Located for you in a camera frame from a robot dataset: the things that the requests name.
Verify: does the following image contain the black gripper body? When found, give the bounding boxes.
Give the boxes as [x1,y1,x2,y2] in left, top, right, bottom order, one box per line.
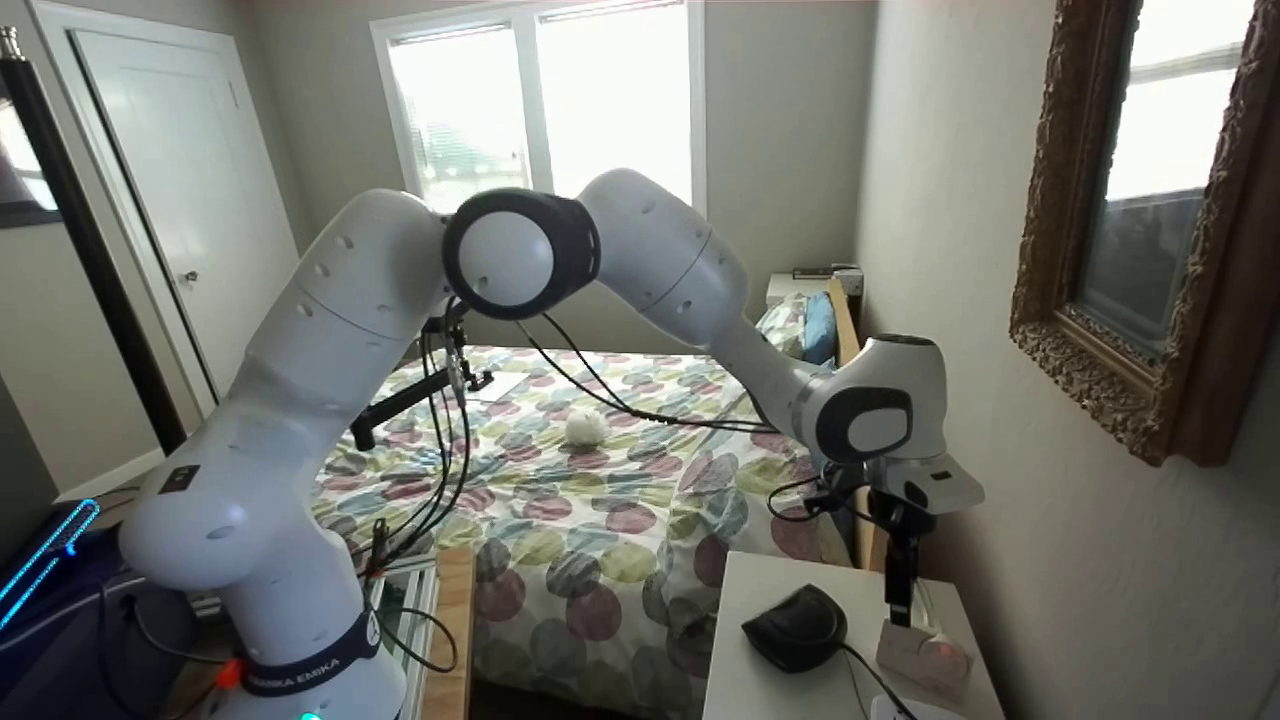
[877,512,930,609]

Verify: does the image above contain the white button device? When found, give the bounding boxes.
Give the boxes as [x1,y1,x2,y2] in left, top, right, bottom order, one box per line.
[873,616,979,704]

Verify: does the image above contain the black round speaker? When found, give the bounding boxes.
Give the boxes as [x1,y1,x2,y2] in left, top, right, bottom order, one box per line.
[739,581,853,676]

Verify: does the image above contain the white side table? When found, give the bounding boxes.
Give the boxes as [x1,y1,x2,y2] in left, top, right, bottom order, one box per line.
[700,548,1008,720]

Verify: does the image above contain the blue pillow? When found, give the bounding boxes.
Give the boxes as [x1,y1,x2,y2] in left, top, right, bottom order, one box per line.
[791,294,846,367]

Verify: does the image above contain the floral quilt bed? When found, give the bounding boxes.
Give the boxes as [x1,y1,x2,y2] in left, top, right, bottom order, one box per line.
[307,340,855,720]

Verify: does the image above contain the small white ball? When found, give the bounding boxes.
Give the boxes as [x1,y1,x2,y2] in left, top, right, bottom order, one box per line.
[561,408,607,451]

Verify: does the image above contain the ornate framed mirror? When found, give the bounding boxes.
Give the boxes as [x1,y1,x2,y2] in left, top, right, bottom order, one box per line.
[1005,0,1280,472]

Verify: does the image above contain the wooden footboard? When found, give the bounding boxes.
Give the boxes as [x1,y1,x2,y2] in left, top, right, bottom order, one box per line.
[419,539,481,720]

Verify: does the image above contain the white framed window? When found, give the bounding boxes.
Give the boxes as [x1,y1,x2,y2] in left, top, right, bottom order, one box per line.
[369,0,714,221]

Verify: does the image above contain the white door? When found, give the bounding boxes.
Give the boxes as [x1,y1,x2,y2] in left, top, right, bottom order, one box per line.
[27,0,305,504]

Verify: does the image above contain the black pole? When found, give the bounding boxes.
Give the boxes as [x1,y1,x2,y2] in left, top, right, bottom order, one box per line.
[0,49,194,461]

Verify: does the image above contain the dark box with blue light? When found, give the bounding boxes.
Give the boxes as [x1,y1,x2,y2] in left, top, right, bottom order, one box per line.
[0,497,108,633]

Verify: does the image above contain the black speaker cable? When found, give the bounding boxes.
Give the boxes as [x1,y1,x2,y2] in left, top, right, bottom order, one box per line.
[838,635,926,720]

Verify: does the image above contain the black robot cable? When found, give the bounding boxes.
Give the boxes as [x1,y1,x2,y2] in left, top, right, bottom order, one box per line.
[507,310,769,441]

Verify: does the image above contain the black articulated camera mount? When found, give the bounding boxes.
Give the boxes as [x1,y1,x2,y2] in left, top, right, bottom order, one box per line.
[350,310,499,455]

